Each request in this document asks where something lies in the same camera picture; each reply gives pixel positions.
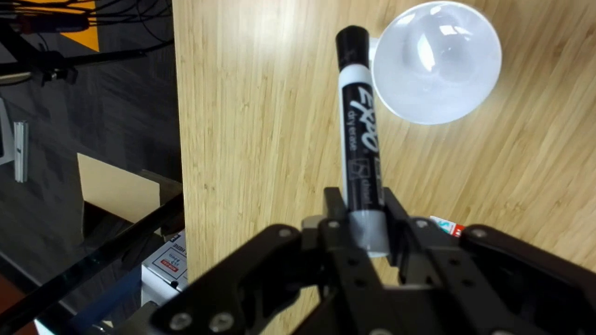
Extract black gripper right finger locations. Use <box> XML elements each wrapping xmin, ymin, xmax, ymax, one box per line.
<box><xmin>381</xmin><ymin>186</ymin><xmax>596</xmax><ymax>335</ymax></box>

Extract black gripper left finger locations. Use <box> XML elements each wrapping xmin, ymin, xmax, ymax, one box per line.
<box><xmin>150</xmin><ymin>186</ymin><xmax>387</xmax><ymax>335</ymax></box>

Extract black Expo marker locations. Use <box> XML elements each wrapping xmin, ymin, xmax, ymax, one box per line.
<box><xmin>333</xmin><ymin>24</ymin><xmax>391</xmax><ymax>259</ymax></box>

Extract white ceramic mug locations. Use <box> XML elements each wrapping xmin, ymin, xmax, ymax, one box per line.
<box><xmin>368</xmin><ymin>0</ymin><xmax>502</xmax><ymax>127</ymax></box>

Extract white box red label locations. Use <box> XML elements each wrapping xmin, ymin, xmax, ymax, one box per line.
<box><xmin>139</xmin><ymin>229</ymin><xmax>189</xmax><ymax>307</ymax></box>

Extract tan cardboard piece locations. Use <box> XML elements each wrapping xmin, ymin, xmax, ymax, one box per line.
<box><xmin>74</xmin><ymin>153</ymin><xmax>182</xmax><ymax>225</ymax></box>

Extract aluminium extrusion bar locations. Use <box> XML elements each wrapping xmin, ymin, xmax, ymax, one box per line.
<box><xmin>11</xmin><ymin>119</ymin><xmax>29</xmax><ymax>184</ymax></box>

